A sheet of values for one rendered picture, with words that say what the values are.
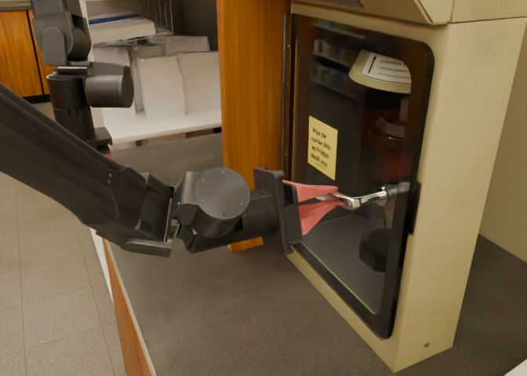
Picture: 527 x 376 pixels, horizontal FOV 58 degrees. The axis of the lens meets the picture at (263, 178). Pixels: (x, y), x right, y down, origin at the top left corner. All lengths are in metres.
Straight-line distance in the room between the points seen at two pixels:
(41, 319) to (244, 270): 1.61
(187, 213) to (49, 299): 2.04
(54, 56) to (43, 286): 1.90
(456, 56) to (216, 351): 0.51
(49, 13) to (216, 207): 0.46
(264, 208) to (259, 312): 0.29
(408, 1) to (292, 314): 0.52
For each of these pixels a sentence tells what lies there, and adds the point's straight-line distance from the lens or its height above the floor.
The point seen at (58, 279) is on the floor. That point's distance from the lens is 2.62.
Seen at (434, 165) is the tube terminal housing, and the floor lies 1.26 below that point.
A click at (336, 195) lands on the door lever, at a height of 1.20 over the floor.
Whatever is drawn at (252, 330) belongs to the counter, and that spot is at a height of 0.94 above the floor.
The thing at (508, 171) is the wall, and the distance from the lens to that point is 1.05.
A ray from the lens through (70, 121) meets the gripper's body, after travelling 0.82.
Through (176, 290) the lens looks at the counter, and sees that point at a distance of 0.87.
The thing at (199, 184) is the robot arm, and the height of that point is 1.27.
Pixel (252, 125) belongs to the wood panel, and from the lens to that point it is 0.85.
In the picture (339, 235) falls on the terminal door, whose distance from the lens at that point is 0.72.
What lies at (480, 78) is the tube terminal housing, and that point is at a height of 1.35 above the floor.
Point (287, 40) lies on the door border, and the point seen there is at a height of 1.35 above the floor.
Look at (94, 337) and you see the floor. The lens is 2.23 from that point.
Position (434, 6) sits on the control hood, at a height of 1.43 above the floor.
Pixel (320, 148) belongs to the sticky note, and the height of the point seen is 1.21.
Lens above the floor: 1.48
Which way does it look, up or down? 26 degrees down
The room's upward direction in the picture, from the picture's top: straight up
